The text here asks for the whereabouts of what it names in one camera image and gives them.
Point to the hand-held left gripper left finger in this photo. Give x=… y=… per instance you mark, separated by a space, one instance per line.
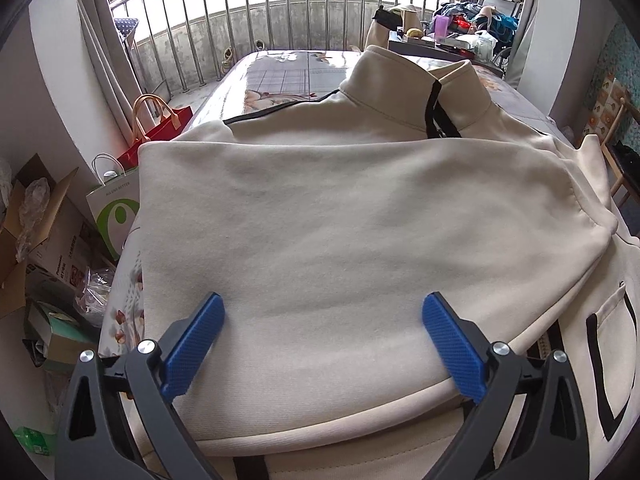
x=196 y=342

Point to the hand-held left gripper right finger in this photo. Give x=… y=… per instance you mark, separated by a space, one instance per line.
x=454 y=347

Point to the cream jacket with black trim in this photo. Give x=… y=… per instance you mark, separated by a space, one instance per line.
x=350 y=210

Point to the pile of colourful clothes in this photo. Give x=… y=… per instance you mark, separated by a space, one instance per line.
x=470 y=12

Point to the green box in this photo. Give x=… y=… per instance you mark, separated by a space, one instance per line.
x=55 y=325

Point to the white paper bag green print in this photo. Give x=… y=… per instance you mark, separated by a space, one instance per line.
x=112 y=205

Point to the open cardboard box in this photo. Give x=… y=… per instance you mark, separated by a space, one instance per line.
x=60 y=232

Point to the green packet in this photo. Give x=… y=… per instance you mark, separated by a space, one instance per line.
x=32 y=440

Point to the clear plastic bag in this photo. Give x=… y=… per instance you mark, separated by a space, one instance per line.
x=32 y=210

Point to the red gift bag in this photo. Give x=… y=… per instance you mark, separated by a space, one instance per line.
x=160 y=132

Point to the crumpled white plastic bag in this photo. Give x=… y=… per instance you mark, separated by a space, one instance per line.
x=4 y=180

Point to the wooden chair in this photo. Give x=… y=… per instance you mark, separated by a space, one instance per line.
x=612 y=125

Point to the beige curtain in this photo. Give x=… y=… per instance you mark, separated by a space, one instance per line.
x=107 y=70

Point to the beige slipper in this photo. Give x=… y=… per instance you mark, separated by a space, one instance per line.
x=260 y=46
x=227 y=57

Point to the dark side table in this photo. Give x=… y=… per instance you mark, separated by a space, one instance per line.
x=415 y=47

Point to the purple cup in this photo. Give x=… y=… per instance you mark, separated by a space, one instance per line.
x=440 y=27

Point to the blue dotted ironing board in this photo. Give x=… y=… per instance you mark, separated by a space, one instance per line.
x=125 y=27

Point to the grey curtain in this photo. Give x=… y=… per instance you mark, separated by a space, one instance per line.
x=530 y=25

